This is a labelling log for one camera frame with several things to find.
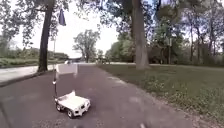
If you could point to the small leafy tree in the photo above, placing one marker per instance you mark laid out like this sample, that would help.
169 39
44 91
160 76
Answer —
86 43

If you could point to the large thick-trunked tree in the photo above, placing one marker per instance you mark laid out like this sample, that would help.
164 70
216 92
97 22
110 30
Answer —
139 36

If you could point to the grey-brown asphalt path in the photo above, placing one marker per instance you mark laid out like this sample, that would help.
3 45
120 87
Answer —
110 106

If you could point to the small white robot with flag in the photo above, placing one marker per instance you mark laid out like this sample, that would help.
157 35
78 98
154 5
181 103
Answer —
74 103

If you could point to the pole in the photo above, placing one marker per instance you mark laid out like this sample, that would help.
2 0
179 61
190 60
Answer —
170 53

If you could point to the grass verge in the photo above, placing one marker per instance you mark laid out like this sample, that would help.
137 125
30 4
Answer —
173 83

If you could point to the robot's own part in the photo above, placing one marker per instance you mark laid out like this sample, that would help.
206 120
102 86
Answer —
142 126

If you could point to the tall dark-trunked tree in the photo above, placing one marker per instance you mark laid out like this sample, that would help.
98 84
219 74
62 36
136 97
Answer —
44 43

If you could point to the wood beyond road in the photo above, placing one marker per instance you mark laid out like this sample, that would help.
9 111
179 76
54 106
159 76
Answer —
20 53

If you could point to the dark verge strip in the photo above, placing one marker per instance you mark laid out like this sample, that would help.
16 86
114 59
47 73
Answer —
20 79

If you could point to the grassy bank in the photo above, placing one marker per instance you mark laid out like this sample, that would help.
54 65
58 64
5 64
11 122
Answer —
16 62

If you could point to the pale grey road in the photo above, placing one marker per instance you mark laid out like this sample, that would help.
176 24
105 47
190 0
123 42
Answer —
16 71

